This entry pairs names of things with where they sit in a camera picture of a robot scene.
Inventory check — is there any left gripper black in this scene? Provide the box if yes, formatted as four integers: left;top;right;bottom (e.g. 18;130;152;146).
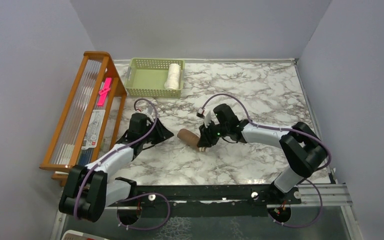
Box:
140;117;175;145

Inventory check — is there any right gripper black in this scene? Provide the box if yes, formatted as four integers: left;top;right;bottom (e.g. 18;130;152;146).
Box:
197;119;229;148

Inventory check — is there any yellow towel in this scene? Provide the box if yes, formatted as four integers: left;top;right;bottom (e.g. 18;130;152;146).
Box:
177;128;209;152

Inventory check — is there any green plastic basket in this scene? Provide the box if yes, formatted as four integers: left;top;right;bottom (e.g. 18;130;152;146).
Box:
125;58;185;98

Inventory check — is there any white towel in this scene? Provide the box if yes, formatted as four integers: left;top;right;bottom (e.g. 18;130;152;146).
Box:
164;63;182;90

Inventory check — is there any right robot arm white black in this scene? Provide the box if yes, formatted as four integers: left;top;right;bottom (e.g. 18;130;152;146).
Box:
196;103;328;204

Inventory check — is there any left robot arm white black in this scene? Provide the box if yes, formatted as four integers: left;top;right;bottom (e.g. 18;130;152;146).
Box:
58;112;174;223

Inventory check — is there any pink plastic clip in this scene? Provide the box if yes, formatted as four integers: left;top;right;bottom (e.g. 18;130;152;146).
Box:
96;77;112;107

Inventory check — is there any wooden rack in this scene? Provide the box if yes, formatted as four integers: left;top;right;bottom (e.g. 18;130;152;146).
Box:
40;51;127;187

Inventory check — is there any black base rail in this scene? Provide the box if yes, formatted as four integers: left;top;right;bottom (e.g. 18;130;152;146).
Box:
111;184;302;218

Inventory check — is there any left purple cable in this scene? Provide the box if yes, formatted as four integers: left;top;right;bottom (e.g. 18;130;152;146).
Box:
73;98;172;231

